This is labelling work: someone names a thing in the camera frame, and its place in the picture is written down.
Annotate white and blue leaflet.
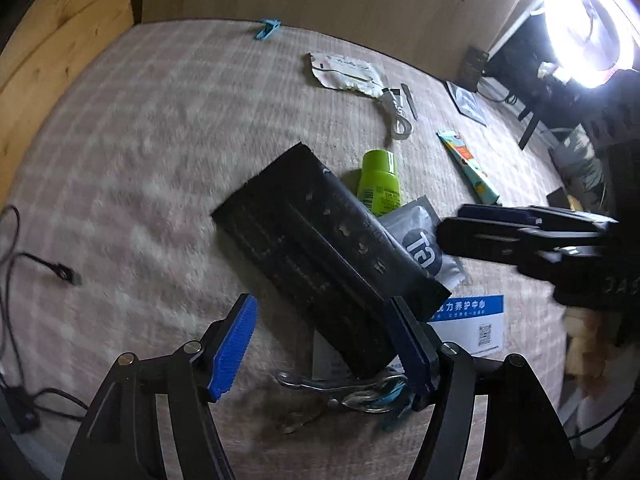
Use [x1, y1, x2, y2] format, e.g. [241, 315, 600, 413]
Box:
[311, 294, 506, 383]

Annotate grey paper sheet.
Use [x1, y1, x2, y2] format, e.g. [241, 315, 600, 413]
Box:
[446, 80, 488, 127]

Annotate blue clothespin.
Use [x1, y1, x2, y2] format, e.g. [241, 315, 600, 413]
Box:
[255, 19, 283, 41]

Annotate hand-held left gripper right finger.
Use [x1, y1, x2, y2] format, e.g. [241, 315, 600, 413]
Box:
[384, 296, 581, 480]

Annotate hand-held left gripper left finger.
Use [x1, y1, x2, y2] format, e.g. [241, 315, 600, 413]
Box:
[60, 294, 259, 480]

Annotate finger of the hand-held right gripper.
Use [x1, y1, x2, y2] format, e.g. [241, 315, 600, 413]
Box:
[457, 203, 618, 235]
[436, 216, 608, 275]

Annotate colourful patterned tube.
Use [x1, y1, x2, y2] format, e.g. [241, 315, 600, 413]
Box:
[437, 130, 502, 206]

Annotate pine wood panel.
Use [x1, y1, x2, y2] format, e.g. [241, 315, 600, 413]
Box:
[0, 0, 151, 201]

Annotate metal punch pliers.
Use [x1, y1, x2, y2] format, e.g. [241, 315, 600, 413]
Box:
[274, 366, 418, 418]

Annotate green plastic bottle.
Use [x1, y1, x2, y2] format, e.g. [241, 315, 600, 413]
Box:
[356, 149, 404, 217]

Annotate ring light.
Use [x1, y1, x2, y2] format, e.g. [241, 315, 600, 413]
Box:
[542, 0, 638, 90]

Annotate plaid cloth desktop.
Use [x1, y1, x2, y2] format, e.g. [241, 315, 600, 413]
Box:
[7, 19, 568, 480]

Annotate grey foil sachet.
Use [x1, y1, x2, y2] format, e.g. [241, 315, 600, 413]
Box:
[380, 195, 468, 292]

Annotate black usb cable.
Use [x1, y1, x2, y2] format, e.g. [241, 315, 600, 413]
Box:
[0, 204, 83, 391]

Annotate person's right hand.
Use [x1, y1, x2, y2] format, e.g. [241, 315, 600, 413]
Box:
[564, 306, 622, 377]

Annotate torn white packet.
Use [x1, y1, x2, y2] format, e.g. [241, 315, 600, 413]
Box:
[304, 51, 390, 98]

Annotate black fabric pouch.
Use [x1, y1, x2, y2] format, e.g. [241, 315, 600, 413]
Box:
[210, 142, 452, 380]

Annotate metal nail file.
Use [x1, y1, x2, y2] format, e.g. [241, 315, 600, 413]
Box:
[400, 83, 419, 121]

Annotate black adapter box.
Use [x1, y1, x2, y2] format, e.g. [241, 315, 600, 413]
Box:
[0, 385, 42, 436]

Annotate black tripod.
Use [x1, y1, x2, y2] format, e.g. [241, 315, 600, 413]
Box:
[487, 75, 601, 152]

